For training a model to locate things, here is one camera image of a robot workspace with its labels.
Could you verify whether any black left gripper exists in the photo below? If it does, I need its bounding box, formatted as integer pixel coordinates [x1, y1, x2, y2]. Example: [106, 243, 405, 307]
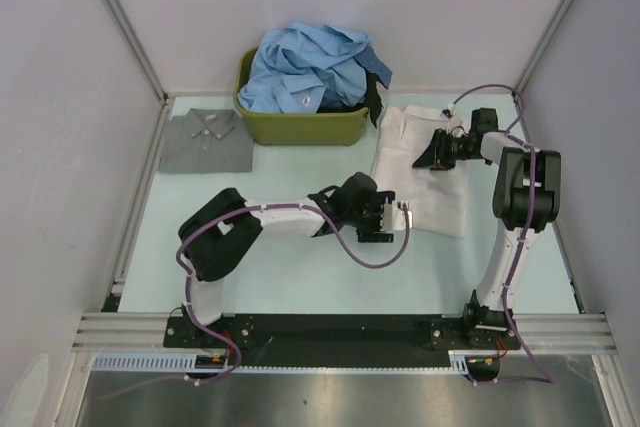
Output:
[344, 190, 394, 241]

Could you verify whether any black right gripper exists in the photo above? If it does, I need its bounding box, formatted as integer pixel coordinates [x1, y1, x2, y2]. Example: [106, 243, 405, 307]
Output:
[413, 128, 480, 171]

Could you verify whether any white long sleeve shirt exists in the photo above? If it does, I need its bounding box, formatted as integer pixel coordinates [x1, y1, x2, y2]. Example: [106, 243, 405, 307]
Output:
[371, 105, 468, 238]

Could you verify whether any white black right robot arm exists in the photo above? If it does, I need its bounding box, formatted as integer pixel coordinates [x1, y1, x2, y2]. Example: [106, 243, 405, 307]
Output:
[412, 108, 561, 350]

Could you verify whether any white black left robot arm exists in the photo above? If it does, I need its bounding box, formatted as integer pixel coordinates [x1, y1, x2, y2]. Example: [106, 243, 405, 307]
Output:
[176, 172, 412, 347]

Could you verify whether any light blue long sleeve shirt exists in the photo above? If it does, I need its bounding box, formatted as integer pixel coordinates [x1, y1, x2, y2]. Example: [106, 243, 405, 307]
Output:
[237, 22, 371, 114]

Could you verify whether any black garment in basket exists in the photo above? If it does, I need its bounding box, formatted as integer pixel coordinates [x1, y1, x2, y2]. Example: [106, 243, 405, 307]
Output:
[364, 72, 383, 128]

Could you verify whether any olive green plastic basket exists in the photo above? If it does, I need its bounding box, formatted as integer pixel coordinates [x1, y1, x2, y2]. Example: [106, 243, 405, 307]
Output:
[233, 46, 370, 146]

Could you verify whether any dark blue patterned shirt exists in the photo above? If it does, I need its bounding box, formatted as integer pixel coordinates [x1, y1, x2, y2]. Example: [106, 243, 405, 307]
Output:
[354, 45, 393, 89]

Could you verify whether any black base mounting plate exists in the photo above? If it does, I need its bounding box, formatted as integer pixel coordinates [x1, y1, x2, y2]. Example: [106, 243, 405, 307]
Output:
[164, 311, 524, 369]

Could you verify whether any folded grey polo shirt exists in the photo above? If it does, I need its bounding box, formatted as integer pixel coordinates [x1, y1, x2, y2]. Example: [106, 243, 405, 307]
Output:
[158, 109, 254, 174]

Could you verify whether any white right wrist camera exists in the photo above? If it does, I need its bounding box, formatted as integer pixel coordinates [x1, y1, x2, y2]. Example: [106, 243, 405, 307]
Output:
[441, 103, 466, 136]

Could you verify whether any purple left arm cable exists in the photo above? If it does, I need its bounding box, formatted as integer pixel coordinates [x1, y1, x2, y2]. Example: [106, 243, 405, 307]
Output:
[97, 201, 416, 398]

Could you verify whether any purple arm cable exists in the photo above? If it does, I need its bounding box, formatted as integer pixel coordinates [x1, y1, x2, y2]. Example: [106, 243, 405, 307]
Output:
[444, 84, 555, 386]
[97, 201, 416, 398]

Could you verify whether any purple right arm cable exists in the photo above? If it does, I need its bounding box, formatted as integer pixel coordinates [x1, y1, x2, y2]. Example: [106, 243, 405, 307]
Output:
[444, 84, 555, 386]

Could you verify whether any white slotted cable duct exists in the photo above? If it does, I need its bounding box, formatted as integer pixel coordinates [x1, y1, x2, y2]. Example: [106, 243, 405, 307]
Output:
[92, 352, 469, 375]

